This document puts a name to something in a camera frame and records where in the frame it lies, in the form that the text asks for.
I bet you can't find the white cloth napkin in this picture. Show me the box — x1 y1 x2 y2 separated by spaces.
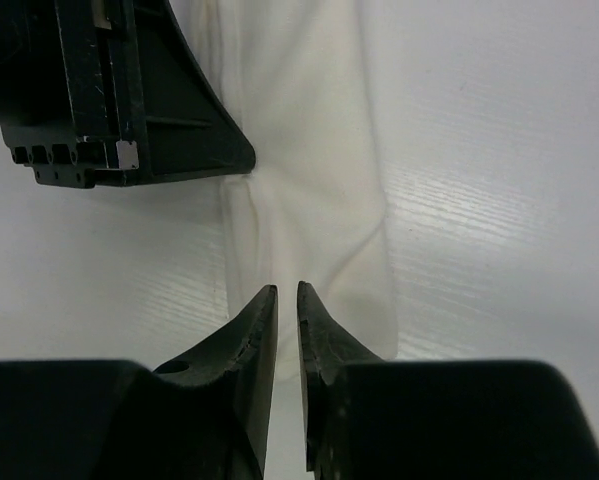
189 1 398 365

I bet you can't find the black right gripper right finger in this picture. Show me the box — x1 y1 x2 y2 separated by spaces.
297 282 599 479

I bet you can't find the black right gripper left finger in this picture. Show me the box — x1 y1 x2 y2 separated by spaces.
0 285 278 479

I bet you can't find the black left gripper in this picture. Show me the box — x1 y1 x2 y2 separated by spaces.
0 1 256 189

